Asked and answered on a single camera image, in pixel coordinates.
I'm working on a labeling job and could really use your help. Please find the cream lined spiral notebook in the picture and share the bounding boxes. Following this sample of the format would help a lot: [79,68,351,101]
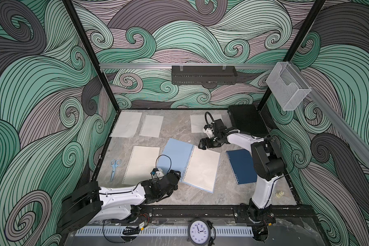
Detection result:
[122,146,160,185]

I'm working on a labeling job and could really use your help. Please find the dark blue spiral notebook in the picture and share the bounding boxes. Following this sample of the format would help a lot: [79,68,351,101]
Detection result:
[226,149,257,185]

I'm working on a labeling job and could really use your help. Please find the light blue spiral notebook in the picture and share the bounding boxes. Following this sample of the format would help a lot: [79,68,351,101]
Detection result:
[157,138,220,193]

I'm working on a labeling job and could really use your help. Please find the torn lined paper page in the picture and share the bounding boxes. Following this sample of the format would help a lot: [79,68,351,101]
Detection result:
[110,111,142,138]

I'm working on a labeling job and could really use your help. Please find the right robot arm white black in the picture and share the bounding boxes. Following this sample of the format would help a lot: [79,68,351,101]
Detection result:
[198,112,287,224]

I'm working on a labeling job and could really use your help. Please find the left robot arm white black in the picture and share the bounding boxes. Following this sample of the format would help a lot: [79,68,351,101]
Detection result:
[56,170,181,234]

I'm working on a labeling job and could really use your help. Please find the black hard case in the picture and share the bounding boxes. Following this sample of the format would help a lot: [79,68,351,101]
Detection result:
[228,105,269,138]

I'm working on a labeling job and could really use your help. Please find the light blue scissors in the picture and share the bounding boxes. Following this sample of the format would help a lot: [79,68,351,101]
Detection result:
[110,159,122,181]

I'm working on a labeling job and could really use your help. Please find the round white clock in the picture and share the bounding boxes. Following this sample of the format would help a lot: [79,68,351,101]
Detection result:
[188,218,211,246]

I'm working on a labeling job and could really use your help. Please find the small yellowish object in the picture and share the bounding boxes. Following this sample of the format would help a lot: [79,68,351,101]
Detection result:
[275,191,285,198]

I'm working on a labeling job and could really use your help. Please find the black wall tray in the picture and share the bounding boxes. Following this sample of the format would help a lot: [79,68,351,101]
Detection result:
[171,65,238,86]

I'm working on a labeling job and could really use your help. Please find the clear acrylic wall holder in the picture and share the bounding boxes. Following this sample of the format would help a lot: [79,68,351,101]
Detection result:
[266,61,312,111]

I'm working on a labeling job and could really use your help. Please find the white slotted cable duct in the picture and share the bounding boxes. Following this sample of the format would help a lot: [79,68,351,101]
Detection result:
[75,225,254,237]

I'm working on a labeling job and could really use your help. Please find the aluminium rail back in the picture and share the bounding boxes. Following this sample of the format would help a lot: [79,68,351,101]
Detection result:
[99,63,276,71]

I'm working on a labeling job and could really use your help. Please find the aluminium rail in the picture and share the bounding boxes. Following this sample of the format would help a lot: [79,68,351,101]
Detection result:
[290,63,369,173]
[99,63,276,71]

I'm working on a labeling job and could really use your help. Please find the aluminium rail right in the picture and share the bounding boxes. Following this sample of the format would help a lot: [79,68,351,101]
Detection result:
[290,63,369,173]

